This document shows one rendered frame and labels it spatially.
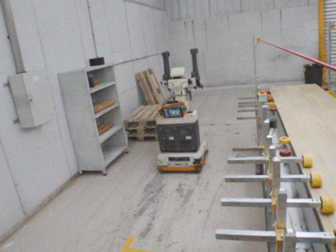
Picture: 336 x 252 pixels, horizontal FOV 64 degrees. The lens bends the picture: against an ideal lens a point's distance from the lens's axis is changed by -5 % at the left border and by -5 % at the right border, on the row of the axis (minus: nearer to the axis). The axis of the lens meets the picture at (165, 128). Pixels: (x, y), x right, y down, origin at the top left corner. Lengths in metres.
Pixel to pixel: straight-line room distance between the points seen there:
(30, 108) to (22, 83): 0.29
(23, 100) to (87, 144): 1.25
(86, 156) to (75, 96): 0.91
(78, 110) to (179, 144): 1.48
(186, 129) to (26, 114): 1.96
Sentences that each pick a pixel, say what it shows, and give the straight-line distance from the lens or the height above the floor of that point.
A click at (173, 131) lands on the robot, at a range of 3.80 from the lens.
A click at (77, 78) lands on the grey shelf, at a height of 1.45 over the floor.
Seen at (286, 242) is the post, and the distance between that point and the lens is 0.99.
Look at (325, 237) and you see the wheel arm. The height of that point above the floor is 0.96.
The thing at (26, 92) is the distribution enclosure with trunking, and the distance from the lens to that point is 3.37.
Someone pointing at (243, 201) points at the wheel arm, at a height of 0.96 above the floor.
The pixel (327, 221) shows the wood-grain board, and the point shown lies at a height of 0.90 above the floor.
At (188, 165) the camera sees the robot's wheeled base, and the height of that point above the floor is 0.13.
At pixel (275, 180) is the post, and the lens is 1.43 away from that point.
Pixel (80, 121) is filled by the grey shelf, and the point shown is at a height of 0.85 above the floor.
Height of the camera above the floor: 1.73
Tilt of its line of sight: 17 degrees down
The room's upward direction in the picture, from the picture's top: 8 degrees counter-clockwise
